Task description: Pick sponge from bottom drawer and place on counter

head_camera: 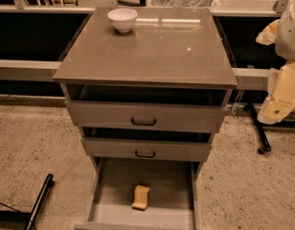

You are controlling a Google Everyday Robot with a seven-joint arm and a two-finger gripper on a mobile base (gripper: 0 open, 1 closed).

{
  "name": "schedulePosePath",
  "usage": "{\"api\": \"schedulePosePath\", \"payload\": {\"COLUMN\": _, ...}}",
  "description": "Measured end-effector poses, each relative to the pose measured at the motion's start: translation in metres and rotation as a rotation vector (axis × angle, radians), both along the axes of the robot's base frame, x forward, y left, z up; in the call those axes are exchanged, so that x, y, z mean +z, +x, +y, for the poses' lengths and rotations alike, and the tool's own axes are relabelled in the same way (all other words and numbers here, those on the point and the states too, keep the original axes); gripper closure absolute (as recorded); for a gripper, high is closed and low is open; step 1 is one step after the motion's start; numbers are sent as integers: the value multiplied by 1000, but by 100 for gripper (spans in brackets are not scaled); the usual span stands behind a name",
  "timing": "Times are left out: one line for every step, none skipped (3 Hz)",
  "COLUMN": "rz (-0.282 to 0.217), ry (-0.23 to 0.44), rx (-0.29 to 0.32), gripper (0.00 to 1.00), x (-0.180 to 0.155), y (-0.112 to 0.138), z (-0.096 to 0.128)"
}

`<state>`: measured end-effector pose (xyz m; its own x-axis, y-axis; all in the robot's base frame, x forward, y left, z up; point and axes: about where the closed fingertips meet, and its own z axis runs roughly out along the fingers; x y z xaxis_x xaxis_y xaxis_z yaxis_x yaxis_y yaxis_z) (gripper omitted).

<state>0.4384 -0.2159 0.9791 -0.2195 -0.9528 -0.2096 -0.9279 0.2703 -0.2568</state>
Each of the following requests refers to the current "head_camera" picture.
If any grey middle drawer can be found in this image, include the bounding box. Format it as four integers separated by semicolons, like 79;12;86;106
81;127;212;162

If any grey metal rail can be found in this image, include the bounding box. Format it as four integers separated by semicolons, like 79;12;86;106
0;59;270;90

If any yellow sponge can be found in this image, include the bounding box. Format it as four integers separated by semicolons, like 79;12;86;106
132;185;150;211

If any grey drawer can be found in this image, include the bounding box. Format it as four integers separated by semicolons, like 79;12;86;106
74;158;200;230
81;127;212;162
64;85;229;134

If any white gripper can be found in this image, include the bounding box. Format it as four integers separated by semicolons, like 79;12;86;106
256;19;295;125

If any black top drawer handle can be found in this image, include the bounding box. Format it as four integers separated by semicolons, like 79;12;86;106
131;118;157;127

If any black middle drawer handle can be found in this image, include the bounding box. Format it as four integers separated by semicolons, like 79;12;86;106
135;150;156;159

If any black stand leg right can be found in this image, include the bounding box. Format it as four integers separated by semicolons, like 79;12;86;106
243;102;271;154

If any black drawer handle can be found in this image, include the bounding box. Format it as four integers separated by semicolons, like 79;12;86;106
131;118;157;127
135;150;156;159

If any grey drawer cabinet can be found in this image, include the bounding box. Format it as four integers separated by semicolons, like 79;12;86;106
53;6;238;230

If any white ceramic bowl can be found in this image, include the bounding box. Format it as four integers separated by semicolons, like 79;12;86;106
107;8;138;33

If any grey top drawer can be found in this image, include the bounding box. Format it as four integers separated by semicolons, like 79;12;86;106
64;85;229;134

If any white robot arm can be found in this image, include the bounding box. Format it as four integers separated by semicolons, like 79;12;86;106
256;0;295;125

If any grey bottom drawer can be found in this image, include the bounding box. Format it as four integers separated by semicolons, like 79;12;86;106
74;158;200;230

